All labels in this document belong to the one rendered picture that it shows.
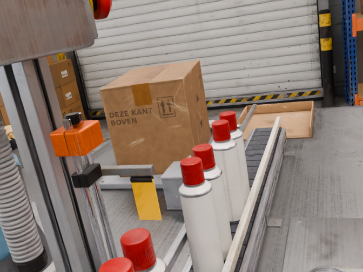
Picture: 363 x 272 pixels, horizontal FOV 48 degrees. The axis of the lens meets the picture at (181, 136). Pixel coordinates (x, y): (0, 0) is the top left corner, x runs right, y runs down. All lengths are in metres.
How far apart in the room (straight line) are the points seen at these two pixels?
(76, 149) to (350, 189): 0.73
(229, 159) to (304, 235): 0.19
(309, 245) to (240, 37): 4.16
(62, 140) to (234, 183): 0.41
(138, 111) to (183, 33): 3.83
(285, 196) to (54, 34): 0.77
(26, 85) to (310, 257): 0.51
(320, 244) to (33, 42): 0.58
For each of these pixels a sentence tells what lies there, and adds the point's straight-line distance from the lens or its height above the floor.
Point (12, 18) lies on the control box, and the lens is 0.35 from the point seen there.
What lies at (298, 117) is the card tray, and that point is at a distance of 1.57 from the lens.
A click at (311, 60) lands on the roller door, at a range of 4.80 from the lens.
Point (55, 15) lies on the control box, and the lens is 0.36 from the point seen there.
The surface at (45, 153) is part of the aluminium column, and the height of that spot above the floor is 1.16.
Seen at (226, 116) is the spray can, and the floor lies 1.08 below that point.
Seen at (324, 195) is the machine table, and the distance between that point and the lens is 1.02.
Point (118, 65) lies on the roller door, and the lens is 5.29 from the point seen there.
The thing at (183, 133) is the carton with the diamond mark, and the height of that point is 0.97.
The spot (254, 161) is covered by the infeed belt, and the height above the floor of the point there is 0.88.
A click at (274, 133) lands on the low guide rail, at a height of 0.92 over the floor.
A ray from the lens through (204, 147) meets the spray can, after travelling 0.65.
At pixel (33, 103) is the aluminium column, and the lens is 0.50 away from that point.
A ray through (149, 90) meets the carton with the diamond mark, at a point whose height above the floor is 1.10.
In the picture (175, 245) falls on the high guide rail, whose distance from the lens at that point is 0.64.
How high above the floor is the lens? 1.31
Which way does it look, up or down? 18 degrees down
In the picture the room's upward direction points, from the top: 10 degrees counter-clockwise
